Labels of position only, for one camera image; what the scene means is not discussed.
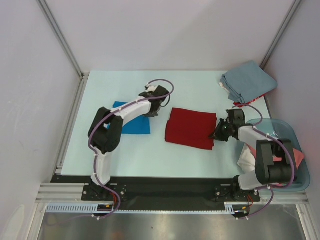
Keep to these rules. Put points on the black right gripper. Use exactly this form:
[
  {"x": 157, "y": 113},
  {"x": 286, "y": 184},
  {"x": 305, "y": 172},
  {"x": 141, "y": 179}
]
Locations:
[{"x": 222, "y": 130}]

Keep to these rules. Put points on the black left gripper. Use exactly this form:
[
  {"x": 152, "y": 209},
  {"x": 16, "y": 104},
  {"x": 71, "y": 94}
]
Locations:
[{"x": 151, "y": 114}]

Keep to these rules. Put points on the bright blue t shirt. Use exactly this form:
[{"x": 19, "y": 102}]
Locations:
[{"x": 134, "y": 121}]

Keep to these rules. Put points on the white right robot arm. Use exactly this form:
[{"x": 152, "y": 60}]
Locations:
[{"x": 275, "y": 164}]

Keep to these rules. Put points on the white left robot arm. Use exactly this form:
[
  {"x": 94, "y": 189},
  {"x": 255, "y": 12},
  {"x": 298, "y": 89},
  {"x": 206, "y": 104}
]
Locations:
[{"x": 106, "y": 130}]

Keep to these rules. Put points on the folded red printed t shirt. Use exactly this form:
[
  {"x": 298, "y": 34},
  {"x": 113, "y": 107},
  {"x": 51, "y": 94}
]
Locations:
[{"x": 240, "y": 105}]

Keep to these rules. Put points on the folded white t shirt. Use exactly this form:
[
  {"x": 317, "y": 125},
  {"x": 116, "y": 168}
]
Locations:
[{"x": 223, "y": 87}]

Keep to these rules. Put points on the folded grey-blue t shirt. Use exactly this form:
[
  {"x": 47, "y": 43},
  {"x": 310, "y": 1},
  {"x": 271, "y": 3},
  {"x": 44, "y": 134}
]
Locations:
[{"x": 247, "y": 82}]

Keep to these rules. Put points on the pink t shirt in basin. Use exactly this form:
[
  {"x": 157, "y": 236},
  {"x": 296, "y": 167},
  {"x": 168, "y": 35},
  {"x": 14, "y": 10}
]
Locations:
[{"x": 298, "y": 156}]

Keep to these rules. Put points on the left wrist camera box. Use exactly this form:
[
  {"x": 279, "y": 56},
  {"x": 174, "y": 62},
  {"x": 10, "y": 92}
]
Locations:
[{"x": 150, "y": 88}]

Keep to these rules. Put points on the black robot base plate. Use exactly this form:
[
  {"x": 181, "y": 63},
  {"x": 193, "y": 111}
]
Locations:
[{"x": 179, "y": 193}]

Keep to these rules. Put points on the right aluminium frame post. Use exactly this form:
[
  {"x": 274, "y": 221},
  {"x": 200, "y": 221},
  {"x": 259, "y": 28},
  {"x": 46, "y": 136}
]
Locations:
[{"x": 296, "y": 4}]

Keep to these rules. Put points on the aluminium frame post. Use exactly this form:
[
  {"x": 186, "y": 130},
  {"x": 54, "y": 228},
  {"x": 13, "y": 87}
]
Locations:
[
  {"x": 54, "y": 25},
  {"x": 296, "y": 4}
]

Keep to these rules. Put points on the left aluminium frame post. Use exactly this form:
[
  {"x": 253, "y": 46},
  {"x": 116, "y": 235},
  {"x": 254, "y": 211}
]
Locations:
[{"x": 54, "y": 25}]

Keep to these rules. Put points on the white slotted cable duct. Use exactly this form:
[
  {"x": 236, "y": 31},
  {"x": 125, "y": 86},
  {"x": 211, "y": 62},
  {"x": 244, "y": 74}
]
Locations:
[{"x": 106, "y": 208}]

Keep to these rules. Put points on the front aluminium frame rail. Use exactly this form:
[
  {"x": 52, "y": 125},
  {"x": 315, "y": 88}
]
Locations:
[{"x": 60, "y": 193}]

